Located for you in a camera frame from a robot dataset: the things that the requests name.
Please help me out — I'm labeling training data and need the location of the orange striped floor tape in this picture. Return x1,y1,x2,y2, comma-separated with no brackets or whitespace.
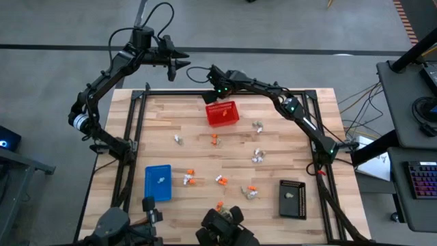
392,0,419,46

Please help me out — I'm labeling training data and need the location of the white paper sheet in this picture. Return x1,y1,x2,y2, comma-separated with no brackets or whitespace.
354,135,391,182

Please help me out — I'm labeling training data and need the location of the grey desk with cable coil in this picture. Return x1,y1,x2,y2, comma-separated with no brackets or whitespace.
376,60,437,150

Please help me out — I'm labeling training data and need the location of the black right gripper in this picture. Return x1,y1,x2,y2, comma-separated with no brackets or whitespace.
201,64,240,105

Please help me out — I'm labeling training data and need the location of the black plastic basket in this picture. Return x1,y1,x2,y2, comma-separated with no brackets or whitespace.
278,179,307,220

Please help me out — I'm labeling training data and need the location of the grey metal cart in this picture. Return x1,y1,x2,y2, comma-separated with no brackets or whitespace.
0,148,57,246

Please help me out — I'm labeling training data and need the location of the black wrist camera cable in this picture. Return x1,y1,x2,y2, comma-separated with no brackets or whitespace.
186,66,213,84
108,1,175,66

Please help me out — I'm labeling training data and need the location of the black backlit keyboard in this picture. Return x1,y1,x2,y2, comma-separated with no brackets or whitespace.
406,161,437,200

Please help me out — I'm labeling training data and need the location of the grey desk with keyboard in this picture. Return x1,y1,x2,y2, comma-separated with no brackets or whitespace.
387,146,437,234

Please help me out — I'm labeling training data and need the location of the black computer with blue light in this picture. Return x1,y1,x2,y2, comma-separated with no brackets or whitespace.
0,125,22,154

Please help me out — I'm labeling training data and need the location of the black floor cable bundle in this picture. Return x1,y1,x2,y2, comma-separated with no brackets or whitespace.
337,81,385,137

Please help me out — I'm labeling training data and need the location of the black cable coil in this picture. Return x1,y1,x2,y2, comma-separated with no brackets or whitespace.
411,96,437,138

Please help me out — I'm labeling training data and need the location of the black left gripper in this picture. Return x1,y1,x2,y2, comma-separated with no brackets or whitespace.
150,33,192,82

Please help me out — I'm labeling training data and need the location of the blue plastic basket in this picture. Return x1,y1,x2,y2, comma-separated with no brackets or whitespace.
143,164,173,203

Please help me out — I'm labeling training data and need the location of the black laptop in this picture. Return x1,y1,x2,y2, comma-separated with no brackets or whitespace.
419,62,437,97

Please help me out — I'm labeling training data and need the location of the red plastic basket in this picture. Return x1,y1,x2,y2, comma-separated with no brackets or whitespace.
204,100,240,128

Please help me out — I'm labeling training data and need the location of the black stand pole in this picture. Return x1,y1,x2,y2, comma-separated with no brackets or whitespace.
390,27,437,73

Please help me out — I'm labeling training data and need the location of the black aluminium table frame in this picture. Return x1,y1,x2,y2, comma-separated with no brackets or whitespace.
76,89,373,246

